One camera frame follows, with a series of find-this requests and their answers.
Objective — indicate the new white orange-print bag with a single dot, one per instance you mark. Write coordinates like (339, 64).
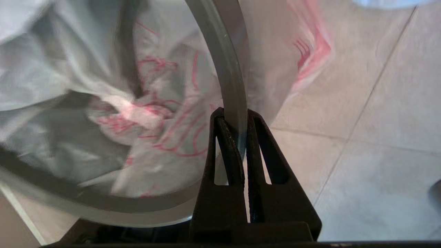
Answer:
(69, 69)

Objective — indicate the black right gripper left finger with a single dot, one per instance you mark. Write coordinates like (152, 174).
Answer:
(217, 206)

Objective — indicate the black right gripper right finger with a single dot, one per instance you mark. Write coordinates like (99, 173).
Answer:
(279, 203)

